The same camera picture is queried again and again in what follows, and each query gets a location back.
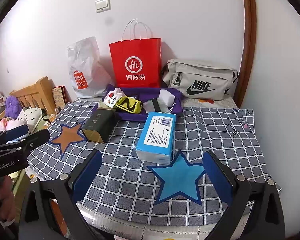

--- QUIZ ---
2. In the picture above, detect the brown wooden door frame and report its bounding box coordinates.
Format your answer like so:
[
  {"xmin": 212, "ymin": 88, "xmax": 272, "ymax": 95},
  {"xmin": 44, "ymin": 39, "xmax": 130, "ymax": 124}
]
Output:
[{"xmin": 240, "ymin": 0, "xmax": 257, "ymax": 105}]

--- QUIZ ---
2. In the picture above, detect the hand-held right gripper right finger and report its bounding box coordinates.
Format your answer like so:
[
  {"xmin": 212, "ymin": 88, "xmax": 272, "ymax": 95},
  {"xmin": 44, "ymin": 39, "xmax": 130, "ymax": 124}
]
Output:
[{"xmin": 202, "ymin": 150, "xmax": 287, "ymax": 240}]

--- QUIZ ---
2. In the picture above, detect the white light switch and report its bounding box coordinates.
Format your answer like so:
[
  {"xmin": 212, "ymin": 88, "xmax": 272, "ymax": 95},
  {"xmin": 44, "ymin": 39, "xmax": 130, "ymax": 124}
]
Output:
[{"xmin": 95, "ymin": 0, "xmax": 111, "ymax": 13}]

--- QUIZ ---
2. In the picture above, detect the light green tissue packet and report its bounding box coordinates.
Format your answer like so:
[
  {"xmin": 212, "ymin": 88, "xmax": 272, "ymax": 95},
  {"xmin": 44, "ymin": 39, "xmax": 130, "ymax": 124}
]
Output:
[{"xmin": 104, "ymin": 92, "xmax": 123, "ymax": 109}]

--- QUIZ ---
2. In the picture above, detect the white pillow with black dots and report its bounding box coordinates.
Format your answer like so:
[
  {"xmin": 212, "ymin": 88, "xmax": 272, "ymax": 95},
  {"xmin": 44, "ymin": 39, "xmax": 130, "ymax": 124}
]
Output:
[{"xmin": 16, "ymin": 106, "xmax": 44, "ymax": 130}]

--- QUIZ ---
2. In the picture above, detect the red paper shopping bag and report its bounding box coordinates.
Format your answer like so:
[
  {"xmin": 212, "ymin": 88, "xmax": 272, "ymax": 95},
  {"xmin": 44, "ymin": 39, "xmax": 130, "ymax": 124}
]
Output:
[{"xmin": 109, "ymin": 19, "xmax": 162, "ymax": 88}]

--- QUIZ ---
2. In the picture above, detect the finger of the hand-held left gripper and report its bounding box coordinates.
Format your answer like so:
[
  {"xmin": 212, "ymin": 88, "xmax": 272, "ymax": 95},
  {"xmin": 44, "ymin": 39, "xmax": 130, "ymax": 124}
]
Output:
[
  {"xmin": 0, "ymin": 129, "xmax": 51, "ymax": 160},
  {"xmin": 0, "ymin": 124, "xmax": 30, "ymax": 145}
]

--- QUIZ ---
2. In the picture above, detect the white packet with green side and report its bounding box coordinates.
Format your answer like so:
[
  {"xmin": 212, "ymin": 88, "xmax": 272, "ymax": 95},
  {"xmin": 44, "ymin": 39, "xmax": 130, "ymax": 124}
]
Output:
[{"xmin": 159, "ymin": 89, "xmax": 180, "ymax": 103}]

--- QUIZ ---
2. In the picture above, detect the wooden headboard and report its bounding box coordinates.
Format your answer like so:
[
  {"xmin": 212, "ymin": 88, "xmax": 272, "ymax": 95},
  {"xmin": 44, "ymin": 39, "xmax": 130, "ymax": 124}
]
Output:
[{"xmin": 10, "ymin": 76, "xmax": 57, "ymax": 115}]

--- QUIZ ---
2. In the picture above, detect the grey cloth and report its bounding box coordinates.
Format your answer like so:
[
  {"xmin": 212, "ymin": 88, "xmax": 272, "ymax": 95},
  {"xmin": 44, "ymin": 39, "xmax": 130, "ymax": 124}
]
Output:
[{"xmin": 143, "ymin": 97, "xmax": 175, "ymax": 113}]

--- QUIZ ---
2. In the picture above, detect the purple plush toy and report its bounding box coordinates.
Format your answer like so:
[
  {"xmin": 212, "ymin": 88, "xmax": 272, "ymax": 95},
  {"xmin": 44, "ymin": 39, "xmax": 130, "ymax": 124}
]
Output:
[{"xmin": 5, "ymin": 95, "xmax": 22, "ymax": 119}]

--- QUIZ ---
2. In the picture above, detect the person's left hand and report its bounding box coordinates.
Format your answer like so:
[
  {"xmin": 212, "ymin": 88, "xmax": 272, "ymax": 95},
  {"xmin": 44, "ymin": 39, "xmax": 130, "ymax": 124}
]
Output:
[{"xmin": 0, "ymin": 176, "xmax": 17, "ymax": 222}]

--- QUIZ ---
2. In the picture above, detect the wooden nightstand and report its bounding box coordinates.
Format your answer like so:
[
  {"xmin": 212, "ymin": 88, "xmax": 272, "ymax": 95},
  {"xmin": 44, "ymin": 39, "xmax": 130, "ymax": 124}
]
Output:
[{"xmin": 40, "ymin": 110, "xmax": 65, "ymax": 130}]

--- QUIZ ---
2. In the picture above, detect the patterned book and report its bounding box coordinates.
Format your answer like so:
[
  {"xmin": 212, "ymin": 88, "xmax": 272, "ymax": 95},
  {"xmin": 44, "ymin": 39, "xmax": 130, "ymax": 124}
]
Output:
[{"xmin": 52, "ymin": 85, "xmax": 67, "ymax": 108}]

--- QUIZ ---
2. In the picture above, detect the checked blanket with stars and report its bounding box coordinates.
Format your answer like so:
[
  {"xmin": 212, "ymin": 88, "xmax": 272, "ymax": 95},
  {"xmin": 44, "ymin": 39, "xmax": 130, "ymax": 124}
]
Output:
[{"xmin": 25, "ymin": 99, "xmax": 282, "ymax": 227}]

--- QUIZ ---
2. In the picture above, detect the dark green tea tin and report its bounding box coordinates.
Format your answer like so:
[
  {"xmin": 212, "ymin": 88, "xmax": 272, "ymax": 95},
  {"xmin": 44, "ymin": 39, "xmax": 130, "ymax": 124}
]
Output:
[{"xmin": 81, "ymin": 107, "xmax": 116, "ymax": 144}]

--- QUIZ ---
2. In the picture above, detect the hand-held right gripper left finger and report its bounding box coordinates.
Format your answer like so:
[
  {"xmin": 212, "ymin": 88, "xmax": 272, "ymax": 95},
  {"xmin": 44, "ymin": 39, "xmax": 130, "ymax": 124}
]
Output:
[{"xmin": 19, "ymin": 149, "xmax": 115, "ymax": 240}]

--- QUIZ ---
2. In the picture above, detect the grey waist bag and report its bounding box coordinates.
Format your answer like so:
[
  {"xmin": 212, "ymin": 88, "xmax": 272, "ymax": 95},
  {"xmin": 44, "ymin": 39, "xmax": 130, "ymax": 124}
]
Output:
[{"xmin": 161, "ymin": 59, "xmax": 240, "ymax": 102}]

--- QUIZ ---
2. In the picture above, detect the white plastic shopping bag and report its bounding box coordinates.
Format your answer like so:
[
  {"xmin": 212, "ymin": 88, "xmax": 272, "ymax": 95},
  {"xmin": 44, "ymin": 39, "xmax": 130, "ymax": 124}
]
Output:
[{"xmin": 67, "ymin": 36, "xmax": 113, "ymax": 98}]

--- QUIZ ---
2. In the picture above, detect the purple fabric storage tray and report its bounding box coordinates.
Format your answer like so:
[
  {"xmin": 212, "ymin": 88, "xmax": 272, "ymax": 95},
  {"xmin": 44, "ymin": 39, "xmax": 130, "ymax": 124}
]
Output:
[{"xmin": 91, "ymin": 84, "xmax": 184, "ymax": 123}]

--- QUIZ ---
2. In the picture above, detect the blue tissue pack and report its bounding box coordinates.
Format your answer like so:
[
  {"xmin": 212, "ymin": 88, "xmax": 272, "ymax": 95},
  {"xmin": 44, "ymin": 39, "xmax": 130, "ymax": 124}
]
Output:
[{"xmin": 135, "ymin": 111, "xmax": 177, "ymax": 165}]

